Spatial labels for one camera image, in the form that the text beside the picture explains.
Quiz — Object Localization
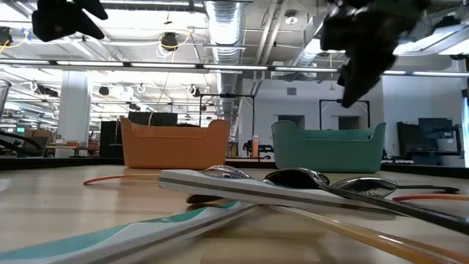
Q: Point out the black background monitors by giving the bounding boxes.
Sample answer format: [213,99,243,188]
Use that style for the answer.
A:
[127,110,179,128]

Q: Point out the black monitor workstation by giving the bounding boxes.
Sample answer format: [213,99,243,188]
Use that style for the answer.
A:
[396,117,463,166]

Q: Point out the teal plastic bin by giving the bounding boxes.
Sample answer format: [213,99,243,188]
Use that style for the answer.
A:
[270,120,388,174]

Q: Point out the silver ceiling duct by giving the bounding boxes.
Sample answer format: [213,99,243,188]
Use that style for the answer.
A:
[203,0,247,122]
[292,10,330,70]

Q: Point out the long ceiling light strip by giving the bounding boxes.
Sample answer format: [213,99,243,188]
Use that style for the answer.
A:
[0,58,469,78]

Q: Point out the large metal spoon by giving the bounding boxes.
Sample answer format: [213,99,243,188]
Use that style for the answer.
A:
[262,167,469,236]

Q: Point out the black metal frame stand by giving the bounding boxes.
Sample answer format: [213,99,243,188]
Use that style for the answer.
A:
[318,98,371,130]

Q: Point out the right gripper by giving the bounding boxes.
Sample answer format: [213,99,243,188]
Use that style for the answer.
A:
[321,0,429,108]

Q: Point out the black cabinet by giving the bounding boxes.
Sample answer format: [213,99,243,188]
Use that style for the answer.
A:
[99,120,122,159]

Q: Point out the teal white patterned utensil handle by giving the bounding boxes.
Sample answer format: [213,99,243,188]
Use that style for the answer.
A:
[0,200,259,264]

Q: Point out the white building column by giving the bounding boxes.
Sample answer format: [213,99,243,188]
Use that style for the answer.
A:
[56,70,92,158]

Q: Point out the orange plastic bin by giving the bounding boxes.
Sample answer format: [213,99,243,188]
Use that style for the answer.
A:
[119,117,232,171]

